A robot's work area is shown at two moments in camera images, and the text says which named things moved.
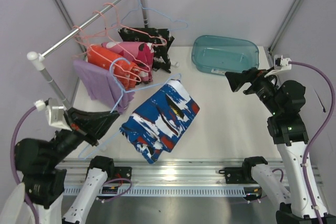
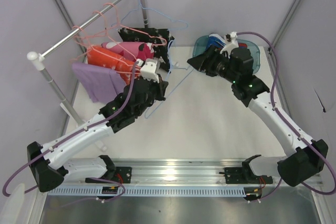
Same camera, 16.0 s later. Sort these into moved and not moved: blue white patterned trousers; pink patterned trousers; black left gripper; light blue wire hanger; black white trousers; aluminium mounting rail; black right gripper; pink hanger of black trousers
Moved: black left gripper; black right gripper; light blue wire hanger; blue white patterned trousers
Not moved: pink patterned trousers; pink hanger of black trousers; black white trousers; aluminium mounting rail
